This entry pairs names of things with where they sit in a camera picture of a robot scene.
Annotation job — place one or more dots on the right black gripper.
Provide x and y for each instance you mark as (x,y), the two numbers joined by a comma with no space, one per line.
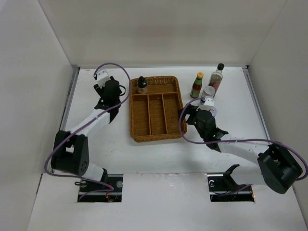
(190,109)

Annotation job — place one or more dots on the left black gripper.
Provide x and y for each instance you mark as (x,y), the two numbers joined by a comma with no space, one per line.
(100,90)

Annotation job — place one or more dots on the green red sauce bottle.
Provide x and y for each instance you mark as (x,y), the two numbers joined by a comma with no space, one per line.
(197,85)

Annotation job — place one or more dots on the grey lid blue label jar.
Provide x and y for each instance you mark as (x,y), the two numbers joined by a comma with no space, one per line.
(208,91)

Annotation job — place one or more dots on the black cap spice bottle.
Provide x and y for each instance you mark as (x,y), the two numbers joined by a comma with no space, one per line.
(142,85)

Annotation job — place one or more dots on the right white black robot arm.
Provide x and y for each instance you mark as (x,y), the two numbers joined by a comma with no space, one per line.
(276,161)

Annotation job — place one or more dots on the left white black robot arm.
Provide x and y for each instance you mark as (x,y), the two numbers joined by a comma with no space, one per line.
(72,152)

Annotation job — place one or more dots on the brown wicker divided tray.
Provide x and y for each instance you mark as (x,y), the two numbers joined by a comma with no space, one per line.
(155,115)

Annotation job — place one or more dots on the tall black cap glass bottle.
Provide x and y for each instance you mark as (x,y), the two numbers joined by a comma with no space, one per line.
(216,77)

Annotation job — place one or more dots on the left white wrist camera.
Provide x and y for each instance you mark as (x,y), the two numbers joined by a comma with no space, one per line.
(101,77)

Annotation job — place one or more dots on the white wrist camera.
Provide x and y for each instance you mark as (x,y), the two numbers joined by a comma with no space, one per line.
(207,105)
(101,77)

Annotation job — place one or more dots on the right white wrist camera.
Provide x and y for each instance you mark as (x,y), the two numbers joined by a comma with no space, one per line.
(207,105)

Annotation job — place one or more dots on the left metal table rail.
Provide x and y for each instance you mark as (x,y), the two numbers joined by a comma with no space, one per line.
(47,166)

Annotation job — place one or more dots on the metal table rail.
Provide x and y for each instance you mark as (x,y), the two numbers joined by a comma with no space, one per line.
(47,166)
(255,102)

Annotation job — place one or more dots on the right metal table rail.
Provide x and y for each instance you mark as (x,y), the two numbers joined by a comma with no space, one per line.
(255,102)

